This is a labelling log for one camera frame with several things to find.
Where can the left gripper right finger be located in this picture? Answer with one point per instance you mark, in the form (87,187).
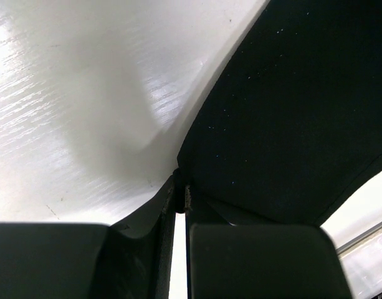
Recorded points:
(256,258)

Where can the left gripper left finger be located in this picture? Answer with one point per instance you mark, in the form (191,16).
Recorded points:
(129,259)

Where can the black skirt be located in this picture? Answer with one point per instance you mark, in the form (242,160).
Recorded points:
(293,126)

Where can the aluminium table edge rail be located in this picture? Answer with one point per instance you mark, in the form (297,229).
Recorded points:
(368,233)

